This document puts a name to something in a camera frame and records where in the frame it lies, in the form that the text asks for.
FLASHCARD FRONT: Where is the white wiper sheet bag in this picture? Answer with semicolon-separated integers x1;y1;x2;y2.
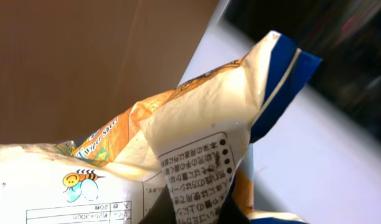
0;31;321;224

